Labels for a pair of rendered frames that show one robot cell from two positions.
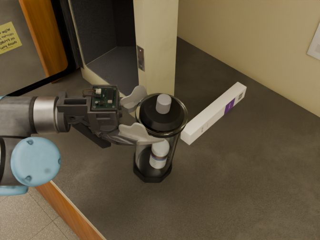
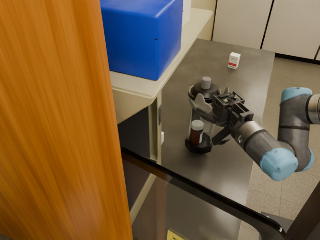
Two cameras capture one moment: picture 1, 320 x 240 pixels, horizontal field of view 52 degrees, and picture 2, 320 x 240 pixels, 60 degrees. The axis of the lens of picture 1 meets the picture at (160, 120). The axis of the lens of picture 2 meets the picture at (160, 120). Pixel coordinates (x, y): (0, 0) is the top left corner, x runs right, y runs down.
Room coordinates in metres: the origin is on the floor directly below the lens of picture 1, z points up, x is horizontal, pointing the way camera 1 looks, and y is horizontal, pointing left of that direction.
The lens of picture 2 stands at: (0.84, 0.61, 1.72)
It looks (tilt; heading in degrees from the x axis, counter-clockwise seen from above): 42 degrees down; 248
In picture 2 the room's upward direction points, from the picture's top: straight up
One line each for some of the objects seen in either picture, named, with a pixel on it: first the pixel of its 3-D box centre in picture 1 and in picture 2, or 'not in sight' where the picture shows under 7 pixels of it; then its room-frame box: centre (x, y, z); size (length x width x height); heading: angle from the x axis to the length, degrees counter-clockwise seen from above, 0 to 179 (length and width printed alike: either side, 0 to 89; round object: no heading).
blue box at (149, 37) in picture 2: not in sight; (138, 30); (0.72, 0.24, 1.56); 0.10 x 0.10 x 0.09; 46
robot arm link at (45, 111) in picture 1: (51, 113); (248, 135); (0.43, 0.22, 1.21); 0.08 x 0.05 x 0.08; 2
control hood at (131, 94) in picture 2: not in sight; (158, 63); (0.67, 0.19, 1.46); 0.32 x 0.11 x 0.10; 46
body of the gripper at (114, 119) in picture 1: (91, 112); (232, 115); (0.43, 0.14, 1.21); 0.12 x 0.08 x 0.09; 92
